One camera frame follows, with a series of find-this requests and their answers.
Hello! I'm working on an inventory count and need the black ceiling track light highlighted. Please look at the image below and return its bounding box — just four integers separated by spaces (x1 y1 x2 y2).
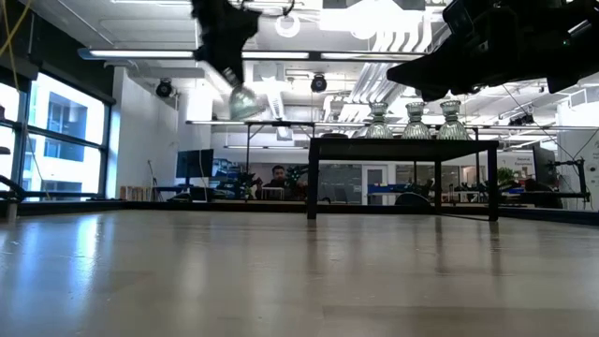
507 111 535 126

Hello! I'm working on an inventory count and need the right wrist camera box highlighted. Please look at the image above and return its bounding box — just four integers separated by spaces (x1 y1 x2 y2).
442 0 475 37

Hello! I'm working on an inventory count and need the white ring ceiling lamp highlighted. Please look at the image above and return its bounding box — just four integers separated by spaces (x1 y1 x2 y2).
274 11 301 39

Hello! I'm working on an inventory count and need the black aluminium table frame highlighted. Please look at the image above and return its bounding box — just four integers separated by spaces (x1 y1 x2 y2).
0 173 599 226

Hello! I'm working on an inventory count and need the background black workstation frame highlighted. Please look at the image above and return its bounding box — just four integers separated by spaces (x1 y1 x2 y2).
185 119 315 182

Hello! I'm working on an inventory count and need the long linear ceiling light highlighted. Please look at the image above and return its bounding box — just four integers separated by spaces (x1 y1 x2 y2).
78 46 425 62

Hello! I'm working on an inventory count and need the person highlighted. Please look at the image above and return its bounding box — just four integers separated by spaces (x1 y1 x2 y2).
255 164 300 201

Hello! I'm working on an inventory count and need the dark side-on computer monitor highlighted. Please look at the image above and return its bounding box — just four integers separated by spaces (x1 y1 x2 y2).
532 142 559 188

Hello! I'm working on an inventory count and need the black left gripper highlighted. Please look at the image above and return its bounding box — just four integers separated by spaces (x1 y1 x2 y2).
190 0 262 87

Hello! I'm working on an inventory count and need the black perforated metal shelf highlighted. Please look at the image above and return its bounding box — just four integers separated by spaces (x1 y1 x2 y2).
307 137 500 222

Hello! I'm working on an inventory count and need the dark background computer monitor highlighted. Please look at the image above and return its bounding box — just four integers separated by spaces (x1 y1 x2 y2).
175 148 215 188

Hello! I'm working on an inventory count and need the small wooden rack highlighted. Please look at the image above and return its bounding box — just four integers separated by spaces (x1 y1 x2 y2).
119 185 153 202

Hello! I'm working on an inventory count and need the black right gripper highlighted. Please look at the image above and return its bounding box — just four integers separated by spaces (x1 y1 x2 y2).
387 7 570 102

